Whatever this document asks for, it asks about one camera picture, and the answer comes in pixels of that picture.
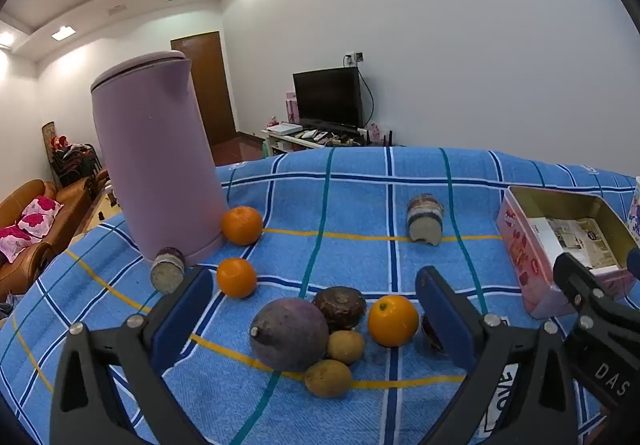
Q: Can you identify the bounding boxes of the brown wooden door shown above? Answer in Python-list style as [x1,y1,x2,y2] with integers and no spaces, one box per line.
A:
[170,31,237,146]

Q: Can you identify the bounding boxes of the white printed mug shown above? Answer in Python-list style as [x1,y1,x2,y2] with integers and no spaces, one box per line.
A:
[627,180,640,241]

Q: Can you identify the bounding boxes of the printed paper cards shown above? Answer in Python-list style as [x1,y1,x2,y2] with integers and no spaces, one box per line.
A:
[527,216,623,273]

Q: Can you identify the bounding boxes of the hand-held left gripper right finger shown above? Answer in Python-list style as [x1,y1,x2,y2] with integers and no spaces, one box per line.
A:
[415,266,601,445]

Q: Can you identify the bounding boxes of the wooden coffee table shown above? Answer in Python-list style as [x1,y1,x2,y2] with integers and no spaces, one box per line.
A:
[70,170,126,236]

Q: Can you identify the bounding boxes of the pink tin box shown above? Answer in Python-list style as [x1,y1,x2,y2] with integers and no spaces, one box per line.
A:
[496,185,640,318]

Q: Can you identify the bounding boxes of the purple electric kettle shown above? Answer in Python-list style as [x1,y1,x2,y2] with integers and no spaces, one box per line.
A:
[90,51,230,266]

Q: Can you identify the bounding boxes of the blue plaid blanket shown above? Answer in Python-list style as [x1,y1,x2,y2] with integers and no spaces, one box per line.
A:
[0,146,640,445]

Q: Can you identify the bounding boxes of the brown leather sofa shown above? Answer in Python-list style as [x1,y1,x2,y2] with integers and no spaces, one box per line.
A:
[0,179,96,296]

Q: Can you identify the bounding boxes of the large purple round fruit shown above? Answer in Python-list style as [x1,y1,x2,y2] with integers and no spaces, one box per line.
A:
[249,297,331,372]

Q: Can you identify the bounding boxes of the stack of dark chairs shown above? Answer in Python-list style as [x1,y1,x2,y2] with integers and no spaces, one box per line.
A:
[50,142,103,186]

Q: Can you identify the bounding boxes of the white television stand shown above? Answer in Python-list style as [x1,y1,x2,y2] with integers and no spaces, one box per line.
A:
[260,122,396,158]

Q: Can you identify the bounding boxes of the small tan round fruit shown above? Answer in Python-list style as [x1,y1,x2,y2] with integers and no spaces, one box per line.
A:
[304,359,353,399]
[326,329,366,366]

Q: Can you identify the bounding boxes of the cut taro chunk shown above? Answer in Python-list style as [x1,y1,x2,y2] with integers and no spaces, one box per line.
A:
[150,247,187,295]

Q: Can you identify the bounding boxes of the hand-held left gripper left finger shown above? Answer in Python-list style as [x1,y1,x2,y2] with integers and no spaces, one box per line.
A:
[50,266,221,445]

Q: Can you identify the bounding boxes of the black television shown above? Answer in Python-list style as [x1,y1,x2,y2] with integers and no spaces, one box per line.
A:
[292,66,366,128]

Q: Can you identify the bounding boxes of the dark brown round fruit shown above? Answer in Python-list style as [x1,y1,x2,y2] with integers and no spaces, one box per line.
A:
[421,314,446,353]
[313,286,367,332]

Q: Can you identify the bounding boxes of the black power cable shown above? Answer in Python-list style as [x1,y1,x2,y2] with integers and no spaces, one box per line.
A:
[356,66,377,126]

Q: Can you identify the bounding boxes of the orange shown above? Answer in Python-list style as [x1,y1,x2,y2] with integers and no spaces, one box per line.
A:
[221,206,264,246]
[367,294,420,347]
[216,257,258,299]

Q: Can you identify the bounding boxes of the notched taro chunk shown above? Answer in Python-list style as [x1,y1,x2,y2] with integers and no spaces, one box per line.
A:
[406,194,446,247]

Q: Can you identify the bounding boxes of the pink flowered pillow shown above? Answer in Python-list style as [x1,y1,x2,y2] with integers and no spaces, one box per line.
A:
[0,225,43,266]
[17,196,65,236]

